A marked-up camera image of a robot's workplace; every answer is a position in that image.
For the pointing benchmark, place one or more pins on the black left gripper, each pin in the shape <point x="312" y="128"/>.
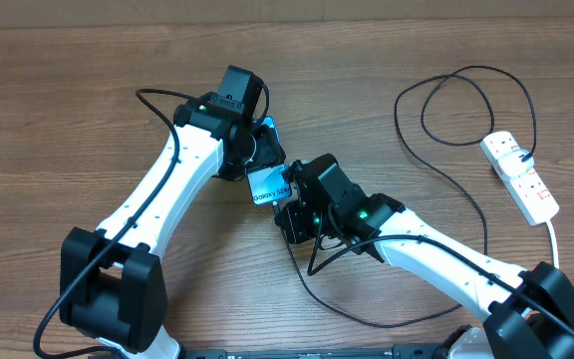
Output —
<point x="269" y="154"/>

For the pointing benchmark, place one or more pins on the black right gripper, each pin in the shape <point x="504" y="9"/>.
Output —
<point x="295" y="220"/>

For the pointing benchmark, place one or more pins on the Samsung Galaxy smartphone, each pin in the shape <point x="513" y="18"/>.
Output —
<point x="264" y="171"/>

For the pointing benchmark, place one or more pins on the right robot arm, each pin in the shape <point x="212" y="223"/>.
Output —
<point x="522" y="313"/>

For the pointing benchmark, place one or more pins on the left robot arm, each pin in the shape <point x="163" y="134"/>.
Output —
<point x="111" y="282"/>

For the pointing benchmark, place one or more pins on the white charger plug adapter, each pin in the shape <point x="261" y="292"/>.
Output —
<point x="515" y="164"/>

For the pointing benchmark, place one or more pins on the white power strip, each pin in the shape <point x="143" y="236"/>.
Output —
<point x="529" y="191"/>

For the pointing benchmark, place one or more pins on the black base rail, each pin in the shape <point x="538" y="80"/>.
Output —
<point x="398" y="351"/>

